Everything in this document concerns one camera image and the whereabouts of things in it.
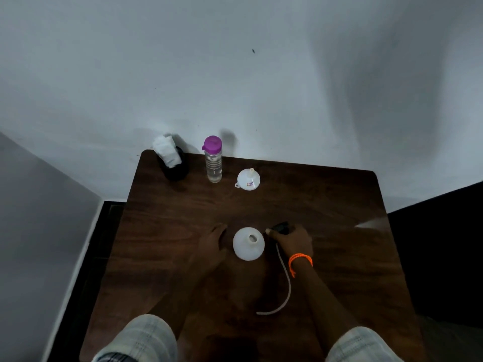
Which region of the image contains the person's left plaid sleeve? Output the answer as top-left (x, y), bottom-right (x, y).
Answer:
top-left (92, 314), bottom-right (179, 362)

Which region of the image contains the dark wooden table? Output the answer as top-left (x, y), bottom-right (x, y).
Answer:
top-left (79, 148), bottom-right (429, 362)

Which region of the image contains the person's plaid sleeve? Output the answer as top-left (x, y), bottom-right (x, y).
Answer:
top-left (325, 326), bottom-right (405, 362)
top-left (92, 314), bottom-right (179, 362)

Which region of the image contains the white baseboard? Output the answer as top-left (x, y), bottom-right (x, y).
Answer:
top-left (40, 199), bottom-right (105, 362)

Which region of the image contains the person's right forearm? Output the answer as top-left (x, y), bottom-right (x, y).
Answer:
top-left (292, 261), bottom-right (359, 351)

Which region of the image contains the person's left forearm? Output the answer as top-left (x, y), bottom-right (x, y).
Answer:
top-left (147, 267), bottom-right (212, 336)

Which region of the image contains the white plastic funnel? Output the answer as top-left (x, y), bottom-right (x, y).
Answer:
top-left (235, 168), bottom-right (261, 192)

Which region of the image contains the white folded tissue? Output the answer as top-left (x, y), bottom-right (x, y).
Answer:
top-left (152, 135), bottom-right (183, 168)

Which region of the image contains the black spray head with tube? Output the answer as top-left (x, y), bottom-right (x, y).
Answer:
top-left (256, 221), bottom-right (293, 316)

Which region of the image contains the purple bottle cap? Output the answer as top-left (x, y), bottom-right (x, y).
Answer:
top-left (201, 136), bottom-right (222, 154)

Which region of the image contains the clear bottle with purple cap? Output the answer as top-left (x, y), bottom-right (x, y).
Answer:
top-left (205, 148), bottom-right (223, 184)

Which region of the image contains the person's right plaid sleeve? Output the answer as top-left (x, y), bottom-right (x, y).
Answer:
top-left (325, 326), bottom-right (405, 362)

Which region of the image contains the person's left hand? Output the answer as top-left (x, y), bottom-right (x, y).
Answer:
top-left (192, 223), bottom-right (229, 274)

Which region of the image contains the orange bead bracelet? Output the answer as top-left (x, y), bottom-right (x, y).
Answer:
top-left (288, 253), bottom-right (314, 279)

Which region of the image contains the person's right hand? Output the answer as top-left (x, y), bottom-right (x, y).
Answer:
top-left (265, 224), bottom-right (314, 261)

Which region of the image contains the black round holder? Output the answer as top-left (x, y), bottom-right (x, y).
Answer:
top-left (157, 146), bottom-right (190, 182)

